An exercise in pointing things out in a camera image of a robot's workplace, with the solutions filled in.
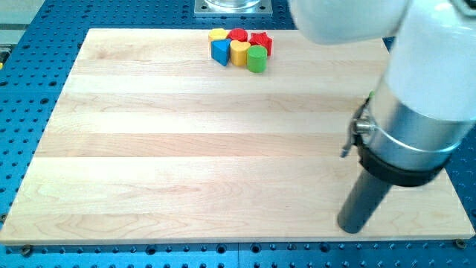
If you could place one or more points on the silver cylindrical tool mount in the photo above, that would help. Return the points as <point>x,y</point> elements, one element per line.
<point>399,145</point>

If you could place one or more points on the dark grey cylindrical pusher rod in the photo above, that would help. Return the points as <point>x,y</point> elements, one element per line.
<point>364,198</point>

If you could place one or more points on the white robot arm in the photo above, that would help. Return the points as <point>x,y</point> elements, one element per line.
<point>424,104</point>

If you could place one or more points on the red star block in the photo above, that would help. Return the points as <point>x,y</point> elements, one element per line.
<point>262,39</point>

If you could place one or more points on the green cylinder block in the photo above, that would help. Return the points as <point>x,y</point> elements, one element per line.
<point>257,58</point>

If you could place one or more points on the yellow heart block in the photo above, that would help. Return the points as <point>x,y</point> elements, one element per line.
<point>239,52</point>

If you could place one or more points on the red round block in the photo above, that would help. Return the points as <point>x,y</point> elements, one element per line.
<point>238,34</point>

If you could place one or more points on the blue triangular block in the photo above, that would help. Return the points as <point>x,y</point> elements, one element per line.
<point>220,50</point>

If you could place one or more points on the yellow rounded block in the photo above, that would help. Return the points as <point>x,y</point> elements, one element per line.
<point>217,34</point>

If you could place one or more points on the light wooden board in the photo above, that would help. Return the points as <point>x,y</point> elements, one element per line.
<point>152,141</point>

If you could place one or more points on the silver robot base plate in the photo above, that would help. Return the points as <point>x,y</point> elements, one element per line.
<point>209,8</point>

